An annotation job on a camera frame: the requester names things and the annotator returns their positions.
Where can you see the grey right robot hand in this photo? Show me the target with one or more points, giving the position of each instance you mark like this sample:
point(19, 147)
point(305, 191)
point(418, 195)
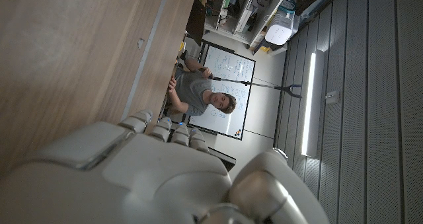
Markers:
point(158, 181)

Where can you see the person in grey t-shirt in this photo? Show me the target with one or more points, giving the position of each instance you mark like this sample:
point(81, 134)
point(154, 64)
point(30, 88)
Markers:
point(193, 90)

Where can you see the black framed whiteboard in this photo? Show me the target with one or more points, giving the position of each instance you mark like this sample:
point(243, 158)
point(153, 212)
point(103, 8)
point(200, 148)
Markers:
point(231, 65)

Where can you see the long reacher grabber tool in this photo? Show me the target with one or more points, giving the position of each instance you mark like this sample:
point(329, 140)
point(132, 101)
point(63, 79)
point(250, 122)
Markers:
point(257, 84)

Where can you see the black laptop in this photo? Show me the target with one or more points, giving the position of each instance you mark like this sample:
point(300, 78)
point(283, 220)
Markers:
point(196, 22)

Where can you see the long ceiling light strip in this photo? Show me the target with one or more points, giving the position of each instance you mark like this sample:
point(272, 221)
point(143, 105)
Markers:
point(309, 101)

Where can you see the white shelf cabinet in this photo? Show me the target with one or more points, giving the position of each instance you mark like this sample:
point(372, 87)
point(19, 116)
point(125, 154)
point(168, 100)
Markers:
point(246, 17)

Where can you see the white air purifier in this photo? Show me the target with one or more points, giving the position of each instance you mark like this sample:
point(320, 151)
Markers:
point(279, 30)

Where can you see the white ceiling sensor box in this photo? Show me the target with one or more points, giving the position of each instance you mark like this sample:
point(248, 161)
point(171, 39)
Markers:
point(333, 97)

